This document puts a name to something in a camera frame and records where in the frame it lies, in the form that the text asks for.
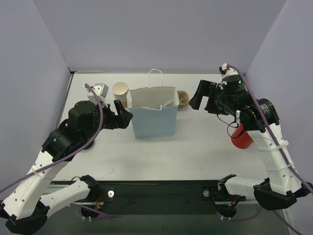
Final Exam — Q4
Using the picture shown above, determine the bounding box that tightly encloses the stack of brown paper cups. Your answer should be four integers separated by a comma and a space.
112, 82, 129, 108

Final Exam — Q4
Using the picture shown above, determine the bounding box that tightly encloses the light blue paper bag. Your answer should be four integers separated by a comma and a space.
128, 78, 179, 139

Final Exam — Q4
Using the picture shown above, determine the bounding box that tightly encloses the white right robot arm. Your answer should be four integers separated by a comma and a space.
189, 63, 313, 211

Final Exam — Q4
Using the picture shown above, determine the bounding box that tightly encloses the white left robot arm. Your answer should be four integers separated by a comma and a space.
0, 83, 133, 235

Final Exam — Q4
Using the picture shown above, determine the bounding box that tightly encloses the remaining brown pulp carrier stack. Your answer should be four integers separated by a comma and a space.
177, 91, 189, 109

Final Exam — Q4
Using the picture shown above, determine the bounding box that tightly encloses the red straw holder cup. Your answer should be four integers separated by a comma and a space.
231, 124, 253, 149

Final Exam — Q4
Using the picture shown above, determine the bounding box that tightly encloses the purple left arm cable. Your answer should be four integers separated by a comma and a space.
0, 83, 118, 218

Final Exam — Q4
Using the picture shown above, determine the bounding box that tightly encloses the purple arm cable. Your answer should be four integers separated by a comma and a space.
0, 83, 118, 218
220, 63, 313, 235

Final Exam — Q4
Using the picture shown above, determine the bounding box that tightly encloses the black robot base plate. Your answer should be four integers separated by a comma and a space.
70, 180, 245, 216

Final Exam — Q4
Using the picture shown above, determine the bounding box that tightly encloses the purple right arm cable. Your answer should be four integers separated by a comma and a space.
220, 63, 313, 235

